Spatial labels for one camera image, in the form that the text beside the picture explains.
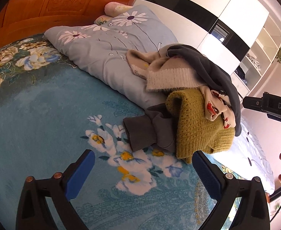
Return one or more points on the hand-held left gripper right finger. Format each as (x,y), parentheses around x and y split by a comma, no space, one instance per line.
(207,175)

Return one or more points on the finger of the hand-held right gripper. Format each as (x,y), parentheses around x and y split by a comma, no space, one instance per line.
(251,103)

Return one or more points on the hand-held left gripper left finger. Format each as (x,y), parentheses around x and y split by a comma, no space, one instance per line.
(80,172)

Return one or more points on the navy and white fleece jacket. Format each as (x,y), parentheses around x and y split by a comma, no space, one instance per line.
(214,71)

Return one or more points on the dark clothes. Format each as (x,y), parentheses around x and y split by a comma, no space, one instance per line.
(241,73)

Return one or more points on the white red printed garment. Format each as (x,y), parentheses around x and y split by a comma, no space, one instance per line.
(212,110)

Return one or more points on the grey folded cloth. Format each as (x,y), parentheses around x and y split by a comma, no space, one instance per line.
(253,62)

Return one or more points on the green knit sweater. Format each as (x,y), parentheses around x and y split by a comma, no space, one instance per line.
(198,129)

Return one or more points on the white open shelf unit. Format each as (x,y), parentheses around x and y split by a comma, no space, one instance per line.
(262,52)

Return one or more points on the dark grey ribbed sweatshirt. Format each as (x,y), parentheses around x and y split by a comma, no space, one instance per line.
(143,129)

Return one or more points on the cream fuzzy sweater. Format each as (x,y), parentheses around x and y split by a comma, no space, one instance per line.
(169,74)

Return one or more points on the white and black wardrobe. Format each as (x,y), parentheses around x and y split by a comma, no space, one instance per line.
(202,12)

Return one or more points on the light blue daisy quilt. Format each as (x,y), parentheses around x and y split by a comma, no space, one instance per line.
(111,50)

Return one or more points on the floral pillow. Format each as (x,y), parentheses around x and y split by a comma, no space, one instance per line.
(102,19)

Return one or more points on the pink pillow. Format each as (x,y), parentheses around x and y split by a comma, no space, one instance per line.
(115,8)

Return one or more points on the carved wooden headboard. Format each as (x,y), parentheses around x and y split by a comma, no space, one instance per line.
(47,7)

